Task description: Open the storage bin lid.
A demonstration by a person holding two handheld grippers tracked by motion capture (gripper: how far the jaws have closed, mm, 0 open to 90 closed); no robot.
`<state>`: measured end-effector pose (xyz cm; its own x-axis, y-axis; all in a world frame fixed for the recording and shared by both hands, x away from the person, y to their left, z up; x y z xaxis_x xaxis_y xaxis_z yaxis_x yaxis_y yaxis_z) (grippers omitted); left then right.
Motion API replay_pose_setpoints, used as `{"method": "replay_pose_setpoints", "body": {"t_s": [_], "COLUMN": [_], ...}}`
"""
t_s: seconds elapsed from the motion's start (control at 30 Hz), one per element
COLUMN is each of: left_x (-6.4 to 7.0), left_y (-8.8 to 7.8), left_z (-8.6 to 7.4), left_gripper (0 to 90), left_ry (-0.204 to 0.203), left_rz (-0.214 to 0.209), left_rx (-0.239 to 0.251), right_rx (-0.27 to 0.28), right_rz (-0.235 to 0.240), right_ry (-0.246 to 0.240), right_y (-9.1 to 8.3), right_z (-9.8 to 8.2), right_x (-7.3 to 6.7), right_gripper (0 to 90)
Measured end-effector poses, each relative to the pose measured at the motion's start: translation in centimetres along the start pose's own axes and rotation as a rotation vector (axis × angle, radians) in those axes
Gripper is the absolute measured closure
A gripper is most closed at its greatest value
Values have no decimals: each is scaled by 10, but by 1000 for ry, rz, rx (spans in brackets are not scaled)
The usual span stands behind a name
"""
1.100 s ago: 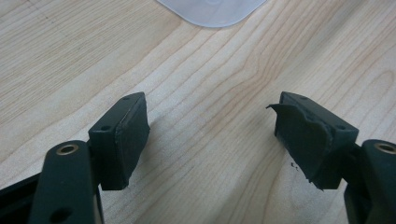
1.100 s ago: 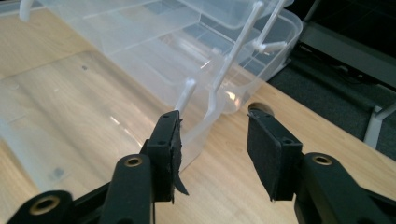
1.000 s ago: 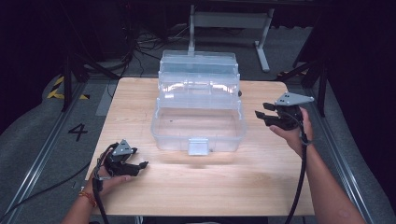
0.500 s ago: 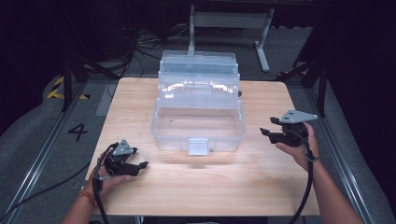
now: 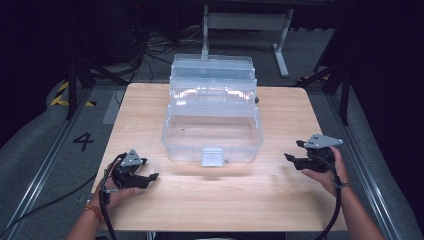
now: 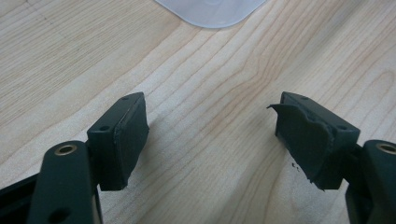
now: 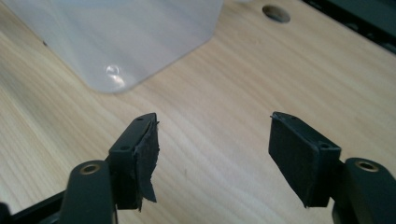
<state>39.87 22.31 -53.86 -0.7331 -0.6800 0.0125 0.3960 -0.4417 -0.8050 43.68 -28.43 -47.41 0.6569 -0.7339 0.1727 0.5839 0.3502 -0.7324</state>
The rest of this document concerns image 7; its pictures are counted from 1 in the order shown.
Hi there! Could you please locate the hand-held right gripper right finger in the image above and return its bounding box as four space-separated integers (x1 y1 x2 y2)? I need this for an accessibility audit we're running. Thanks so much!
268 111 343 209

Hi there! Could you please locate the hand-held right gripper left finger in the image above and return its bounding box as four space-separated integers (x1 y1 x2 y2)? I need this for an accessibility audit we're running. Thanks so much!
107 112 161 213

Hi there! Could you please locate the translucent white plastic container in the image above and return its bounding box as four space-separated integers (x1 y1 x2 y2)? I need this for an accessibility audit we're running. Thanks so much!
1 0 224 94

